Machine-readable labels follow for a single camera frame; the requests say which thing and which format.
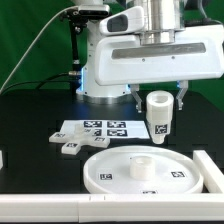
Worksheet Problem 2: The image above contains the black camera stand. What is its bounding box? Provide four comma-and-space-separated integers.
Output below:
60, 5, 109, 92

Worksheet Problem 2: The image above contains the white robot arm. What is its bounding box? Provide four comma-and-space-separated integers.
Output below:
72, 0, 224, 107

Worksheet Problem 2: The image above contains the white front rail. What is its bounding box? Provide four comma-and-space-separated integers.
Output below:
0, 193, 224, 222

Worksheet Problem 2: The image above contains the white cross-shaped table base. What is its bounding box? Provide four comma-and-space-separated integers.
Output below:
49, 126, 110, 155

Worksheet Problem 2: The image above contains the white cable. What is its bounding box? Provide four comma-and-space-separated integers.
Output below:
0, 5, 79, 94

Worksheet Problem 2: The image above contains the black cable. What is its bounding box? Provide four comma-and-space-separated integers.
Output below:
0, 71, 82, 96

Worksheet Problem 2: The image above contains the white round table top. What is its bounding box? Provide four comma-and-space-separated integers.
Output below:
83, 145, 203, 194

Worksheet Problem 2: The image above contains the white right rail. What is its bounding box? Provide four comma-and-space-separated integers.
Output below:
193, 150, 224, 194

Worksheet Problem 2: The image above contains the white marker sheet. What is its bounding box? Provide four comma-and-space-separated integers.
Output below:
60, 120, 149, 139

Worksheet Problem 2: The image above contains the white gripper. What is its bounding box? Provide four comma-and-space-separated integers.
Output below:
95, 4, 224, 113

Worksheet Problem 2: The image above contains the white rail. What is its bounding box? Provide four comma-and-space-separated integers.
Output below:
0, 193, 224, 222
193, 150, 224, 194

